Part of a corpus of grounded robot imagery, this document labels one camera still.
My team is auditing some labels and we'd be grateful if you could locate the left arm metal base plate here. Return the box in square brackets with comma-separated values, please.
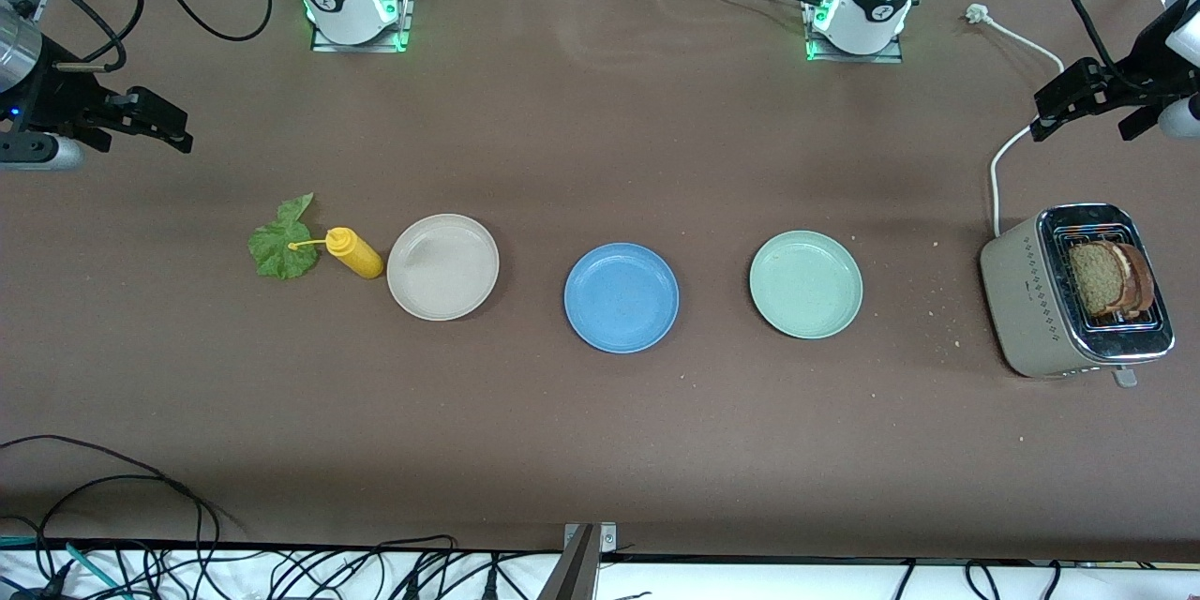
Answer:
[802, 0, 906, 64]

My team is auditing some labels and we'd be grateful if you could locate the teal cable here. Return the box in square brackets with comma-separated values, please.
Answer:
[0, 534, 128, 600]

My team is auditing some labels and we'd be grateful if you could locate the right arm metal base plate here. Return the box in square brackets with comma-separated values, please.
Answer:
[311, 0, 418, 53]

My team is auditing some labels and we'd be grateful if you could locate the brown bread slice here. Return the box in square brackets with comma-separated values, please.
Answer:
[1116, 242, 1156, 320]
[1069, 242, 1131, 318]

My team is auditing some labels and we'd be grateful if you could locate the pale green round plate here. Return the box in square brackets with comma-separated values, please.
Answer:
[748, 230, 864, 340]

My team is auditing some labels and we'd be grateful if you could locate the black looped floor cable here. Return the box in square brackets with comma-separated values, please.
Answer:
[0, 434, 221, 578]

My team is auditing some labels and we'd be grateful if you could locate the yellow mustard squeeze bottle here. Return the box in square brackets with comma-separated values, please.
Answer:
[288, 226, 385, 280]

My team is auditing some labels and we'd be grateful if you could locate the beige and chrome toaster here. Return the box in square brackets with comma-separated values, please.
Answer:
[979, 202, 1176, 389]

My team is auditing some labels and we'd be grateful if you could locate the silver corner bracket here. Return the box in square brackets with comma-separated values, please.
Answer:
[563, 522, 618, 554]

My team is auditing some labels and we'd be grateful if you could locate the white toaster power cable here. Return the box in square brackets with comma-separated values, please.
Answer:
[966, 4, 1067, 238]

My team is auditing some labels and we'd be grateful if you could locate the beige round plate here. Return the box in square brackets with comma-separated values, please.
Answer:
[386, 213, 501, 322]

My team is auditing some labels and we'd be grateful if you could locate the blue round plate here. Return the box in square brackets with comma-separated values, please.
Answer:
[563, 242, 680, 354]

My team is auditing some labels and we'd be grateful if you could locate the green lettuce leaf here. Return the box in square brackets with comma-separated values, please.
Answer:
[247, 193, 317, 281]

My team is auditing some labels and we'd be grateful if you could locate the grey aluminium extrusion post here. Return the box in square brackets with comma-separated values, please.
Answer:
[536, 525, 601, 600]

